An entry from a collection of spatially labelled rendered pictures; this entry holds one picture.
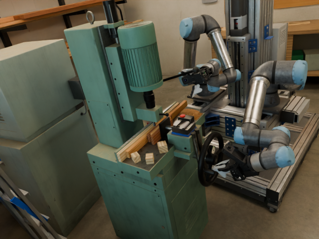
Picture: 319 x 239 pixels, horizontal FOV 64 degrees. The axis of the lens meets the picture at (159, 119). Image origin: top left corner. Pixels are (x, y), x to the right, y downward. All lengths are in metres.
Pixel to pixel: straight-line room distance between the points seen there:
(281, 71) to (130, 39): 0.73
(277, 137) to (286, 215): 1.18
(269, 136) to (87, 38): 0.96
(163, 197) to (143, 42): 0.80
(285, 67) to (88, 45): 0.96
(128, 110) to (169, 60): 3.72
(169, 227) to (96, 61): 1.01
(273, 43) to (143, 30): 1.23
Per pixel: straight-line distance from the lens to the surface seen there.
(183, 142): 1.31
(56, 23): 4.01
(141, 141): 1.36
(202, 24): 1.73
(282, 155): 1.05
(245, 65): 1.94
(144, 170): 1.22
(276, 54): 2.19
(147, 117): 1.40
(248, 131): 1.15
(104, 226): 2.28
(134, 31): 1.19
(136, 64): 1.23
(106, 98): 1.43
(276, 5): 4.43
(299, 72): 1.36
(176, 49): 4.95
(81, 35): 1.39
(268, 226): 2.14
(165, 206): 1.46
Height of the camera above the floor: 1.66
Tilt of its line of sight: 28 degrees down
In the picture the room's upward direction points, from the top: 10 degrees counter-clockwise
